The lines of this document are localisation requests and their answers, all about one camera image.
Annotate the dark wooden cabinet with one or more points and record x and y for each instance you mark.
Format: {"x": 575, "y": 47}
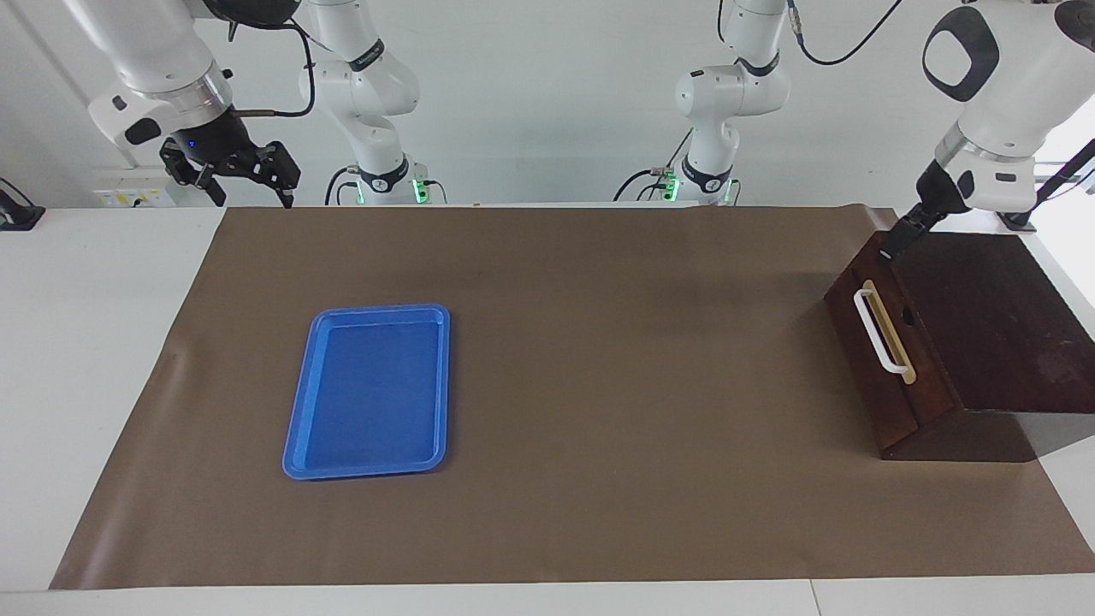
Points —
{"x": 1001, "y": 325}

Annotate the black clamp device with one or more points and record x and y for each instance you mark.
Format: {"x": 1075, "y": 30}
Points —
{"x": 17, "y": 214}

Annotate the blue plastic tray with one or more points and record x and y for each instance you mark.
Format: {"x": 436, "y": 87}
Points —
{"x": 368, "y": 419}

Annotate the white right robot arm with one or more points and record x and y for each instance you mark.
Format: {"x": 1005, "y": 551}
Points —
{"x": 162, "y": 51}

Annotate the dark wooden drawer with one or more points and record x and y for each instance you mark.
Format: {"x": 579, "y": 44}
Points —
{"x": 915, "y": 402}

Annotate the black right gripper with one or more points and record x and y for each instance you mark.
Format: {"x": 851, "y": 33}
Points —
{"x": 218, "y": 145}

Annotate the brown table mat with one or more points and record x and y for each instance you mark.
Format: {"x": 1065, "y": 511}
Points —
{"x": 599, "y": 385}

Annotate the black stand with base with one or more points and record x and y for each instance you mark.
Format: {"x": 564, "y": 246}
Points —
{"x": 1056, "y": 175}

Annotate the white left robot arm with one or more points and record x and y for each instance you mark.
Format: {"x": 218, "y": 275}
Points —
{"x": 1009, "y": 94}

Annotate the white wall socket box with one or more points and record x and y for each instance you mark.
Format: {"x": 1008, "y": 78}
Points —
{"x": 128, "y": 192}

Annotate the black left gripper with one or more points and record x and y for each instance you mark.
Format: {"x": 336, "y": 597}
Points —
{"x": 937, "y": 188}

